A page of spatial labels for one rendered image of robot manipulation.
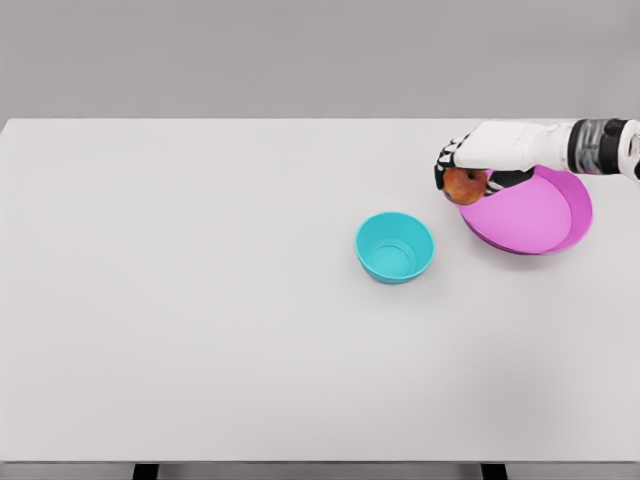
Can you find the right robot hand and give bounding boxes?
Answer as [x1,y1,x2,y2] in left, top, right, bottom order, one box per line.
[432,120,542,199]

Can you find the red apple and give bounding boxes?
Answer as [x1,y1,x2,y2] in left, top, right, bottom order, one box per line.
[441,167,489,207]

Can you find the pink plate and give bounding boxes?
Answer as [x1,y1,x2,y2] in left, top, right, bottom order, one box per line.
[456,164,594,257]

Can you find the blue bowl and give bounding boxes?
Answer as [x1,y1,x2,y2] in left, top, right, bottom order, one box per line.
[354,211,436,286]

